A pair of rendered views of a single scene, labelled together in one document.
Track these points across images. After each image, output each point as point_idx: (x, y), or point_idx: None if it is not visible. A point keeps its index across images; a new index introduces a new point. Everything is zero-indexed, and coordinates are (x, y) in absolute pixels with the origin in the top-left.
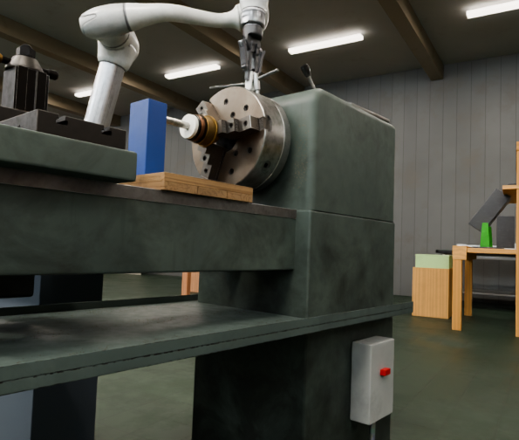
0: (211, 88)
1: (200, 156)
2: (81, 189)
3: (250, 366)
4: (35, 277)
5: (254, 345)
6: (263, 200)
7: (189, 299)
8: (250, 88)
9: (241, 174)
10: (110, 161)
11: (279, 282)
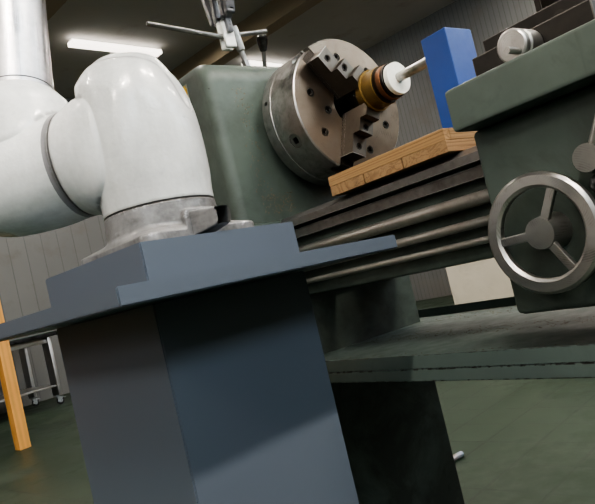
0: (152, 25)
1: (317, 127)
2: None
3: (381, 412)
4: (308, 351)
5: (378, 383)
6: (335, 196)
7: None
8: (236, 45)
9: (383, 153)
10: None
11: (384, 292)
